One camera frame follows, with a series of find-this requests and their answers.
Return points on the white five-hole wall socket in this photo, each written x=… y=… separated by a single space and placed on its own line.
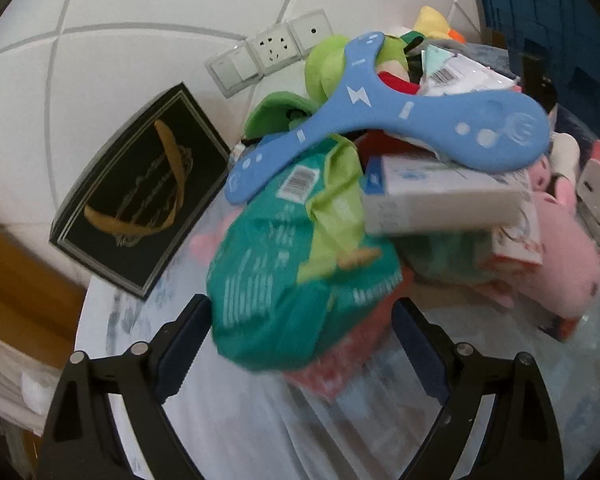
x=275 y=47

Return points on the white carton blue print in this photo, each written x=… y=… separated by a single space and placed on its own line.
x=440 y=200

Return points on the blue plastic crate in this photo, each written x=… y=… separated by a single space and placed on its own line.
x=540 y=10

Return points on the black box gold print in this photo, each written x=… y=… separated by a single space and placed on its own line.
x=140 y=190

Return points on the coral red packet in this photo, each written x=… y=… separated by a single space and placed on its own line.
x=340 y=365

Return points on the white and orange box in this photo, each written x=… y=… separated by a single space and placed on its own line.
x=517 y=250

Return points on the white barcode packet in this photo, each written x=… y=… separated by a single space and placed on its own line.
x=460 y=72

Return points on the white wall switch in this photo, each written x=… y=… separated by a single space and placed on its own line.
x=232 y=67

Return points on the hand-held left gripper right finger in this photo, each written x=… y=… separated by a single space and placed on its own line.
x=420 y=355

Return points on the bright green plush toy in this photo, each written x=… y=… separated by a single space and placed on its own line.
x=330 y=65

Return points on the blue boomerang toy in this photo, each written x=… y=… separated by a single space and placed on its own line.
x=380 y=110

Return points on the large pink plush toy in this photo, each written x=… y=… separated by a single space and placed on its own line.
x=565 y=265

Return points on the white round-hole wall socket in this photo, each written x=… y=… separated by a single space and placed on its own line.
x=312 y=27

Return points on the brown wooden cabinet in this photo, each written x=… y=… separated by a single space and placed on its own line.
x=20 y=280

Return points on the green snack packet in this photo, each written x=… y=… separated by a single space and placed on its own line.
x=275 y=270

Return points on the yellow plush toy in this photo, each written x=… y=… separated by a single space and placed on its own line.
x=432 y=20

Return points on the white foam sheets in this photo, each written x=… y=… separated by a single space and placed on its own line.
x=15 y=370

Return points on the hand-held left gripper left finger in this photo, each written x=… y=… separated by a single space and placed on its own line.
x=180 y=355

